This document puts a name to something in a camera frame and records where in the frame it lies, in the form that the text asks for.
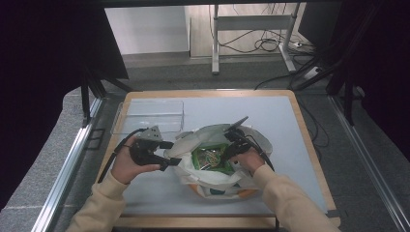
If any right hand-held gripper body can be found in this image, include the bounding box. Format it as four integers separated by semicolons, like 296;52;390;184
224;115;252;154

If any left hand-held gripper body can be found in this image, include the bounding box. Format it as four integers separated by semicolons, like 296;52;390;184
129;125;163;167

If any green box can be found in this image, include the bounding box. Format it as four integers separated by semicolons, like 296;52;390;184
190;143;237;177

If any white canvas bag green orange print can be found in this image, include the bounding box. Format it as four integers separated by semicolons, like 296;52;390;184
163;123;274;200

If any person's right hand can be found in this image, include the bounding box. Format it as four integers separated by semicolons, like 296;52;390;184
230;149;267;177

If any person's left hand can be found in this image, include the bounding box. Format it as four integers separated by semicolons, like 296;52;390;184
109;134;161;186

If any clear plastic box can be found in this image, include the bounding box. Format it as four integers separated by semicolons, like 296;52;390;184
110;99;186;135

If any pale grey table mat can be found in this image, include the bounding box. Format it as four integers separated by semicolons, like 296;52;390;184
120;95;329;217

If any black metal stand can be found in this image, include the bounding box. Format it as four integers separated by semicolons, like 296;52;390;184
79;64;133;129
289;3;383;127

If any white power strip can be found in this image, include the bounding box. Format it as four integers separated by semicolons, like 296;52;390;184
303;66;323;80

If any grey tape piece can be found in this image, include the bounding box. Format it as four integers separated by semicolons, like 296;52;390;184
325;209;349;219

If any dark curtain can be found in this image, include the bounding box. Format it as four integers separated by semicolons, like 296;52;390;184
298;0;410;153
0;0;131;211

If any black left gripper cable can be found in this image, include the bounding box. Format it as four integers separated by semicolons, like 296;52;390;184
97;128;149;184

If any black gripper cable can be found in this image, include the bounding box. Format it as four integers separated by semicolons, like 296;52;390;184
97;128;149;184
243;134;276;172

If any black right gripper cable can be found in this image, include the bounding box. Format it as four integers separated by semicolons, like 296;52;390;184
243;134;276;172

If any thin black cable beside table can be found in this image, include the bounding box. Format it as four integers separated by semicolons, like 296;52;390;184
295;96;331;159

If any aluminium rail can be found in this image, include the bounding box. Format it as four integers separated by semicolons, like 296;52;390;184
328;95;410;232
31;96;104;232

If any tangle of black floor cables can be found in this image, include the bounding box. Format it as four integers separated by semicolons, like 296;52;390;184
217;28;312;55

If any white metal desk frame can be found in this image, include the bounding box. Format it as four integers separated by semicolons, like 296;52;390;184
211;3;298;75

